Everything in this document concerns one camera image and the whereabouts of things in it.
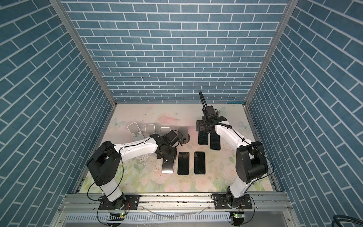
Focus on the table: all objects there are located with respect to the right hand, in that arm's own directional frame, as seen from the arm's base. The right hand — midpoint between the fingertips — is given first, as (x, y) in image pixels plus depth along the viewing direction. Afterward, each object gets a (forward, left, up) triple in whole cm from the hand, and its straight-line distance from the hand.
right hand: (205, 126), depth 92 cm
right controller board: (-46, -19, -17) cm, 53 cm away
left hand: (-19, +18, -9) cm, 28 cm away
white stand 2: (-4, +27, -1) cm, 27 cm away
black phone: (-22, +12, -10) cm, 27 cm away
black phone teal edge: (-3, -8, -13) cm, 15 cm away
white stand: (-1, +37, 0) cm, 37 cm away
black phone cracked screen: (-2, +1, -12) cm, 12 cm away
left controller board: (-51, +44, -15) cm, 69 cm away
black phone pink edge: (-24, +22, -10) cm, 34 cm away
